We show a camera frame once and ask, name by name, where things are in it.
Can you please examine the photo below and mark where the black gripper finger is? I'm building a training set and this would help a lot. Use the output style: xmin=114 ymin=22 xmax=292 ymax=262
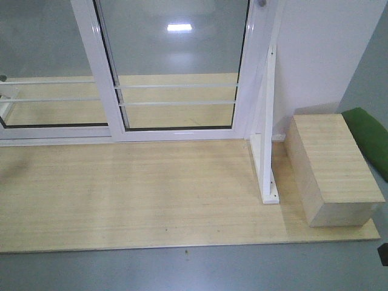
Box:
xmin=377 ymin=242 xmax=388 ymax=266

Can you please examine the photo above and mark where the white sliding glass door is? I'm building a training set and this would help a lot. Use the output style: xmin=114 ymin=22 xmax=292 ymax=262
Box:
xmin=71 ymin=1 xmax=279 ymax=142

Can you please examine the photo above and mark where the light wooden box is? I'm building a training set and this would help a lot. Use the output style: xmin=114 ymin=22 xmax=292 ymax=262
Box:
xmin=284 ymin=114 xmax=385 ymax=227

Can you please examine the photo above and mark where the green cushion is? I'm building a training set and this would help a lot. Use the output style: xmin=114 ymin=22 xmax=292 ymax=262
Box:
xmin=341 ymin=107 xmax=387 ymax=182

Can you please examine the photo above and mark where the white triangular support brace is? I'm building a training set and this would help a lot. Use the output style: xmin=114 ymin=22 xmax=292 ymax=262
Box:
xmin=249 ymin=44 xmax=279 ymax=204

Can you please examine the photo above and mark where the light wooden base platform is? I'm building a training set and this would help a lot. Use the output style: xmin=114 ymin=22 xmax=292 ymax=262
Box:
xmin=1 ymin=139 xmax=379 ymax=253

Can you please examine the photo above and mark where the white door frame post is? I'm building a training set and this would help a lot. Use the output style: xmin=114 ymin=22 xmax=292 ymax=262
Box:
xmin=237 ymin=1 xmax=286 ymax=139

